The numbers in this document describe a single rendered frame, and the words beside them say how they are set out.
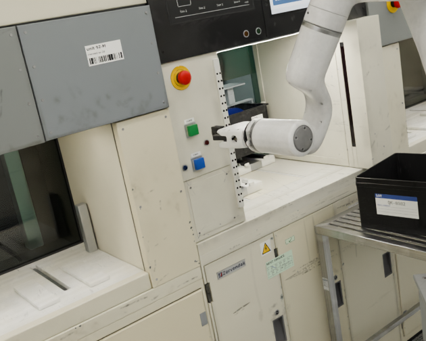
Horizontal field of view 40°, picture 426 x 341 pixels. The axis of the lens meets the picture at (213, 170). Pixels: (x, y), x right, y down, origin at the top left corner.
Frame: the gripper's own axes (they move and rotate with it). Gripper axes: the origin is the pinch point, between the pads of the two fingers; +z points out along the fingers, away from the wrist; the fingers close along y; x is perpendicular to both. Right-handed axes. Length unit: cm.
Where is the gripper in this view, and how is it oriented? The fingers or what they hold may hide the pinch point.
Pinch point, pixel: (218, 132)
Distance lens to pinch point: 156.4
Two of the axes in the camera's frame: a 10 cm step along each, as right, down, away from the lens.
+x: -1.8, -9.5, -2.5
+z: -6.0, -1.0, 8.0
